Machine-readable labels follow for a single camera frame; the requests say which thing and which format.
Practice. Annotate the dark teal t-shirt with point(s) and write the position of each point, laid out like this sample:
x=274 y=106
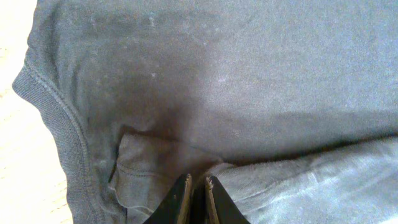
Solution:
x=292 y=105

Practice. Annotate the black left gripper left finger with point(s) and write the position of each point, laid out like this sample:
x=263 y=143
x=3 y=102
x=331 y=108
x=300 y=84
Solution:
x=175 y=207

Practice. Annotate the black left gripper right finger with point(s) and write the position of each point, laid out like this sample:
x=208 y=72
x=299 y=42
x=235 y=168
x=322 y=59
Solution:
x=219 y=206

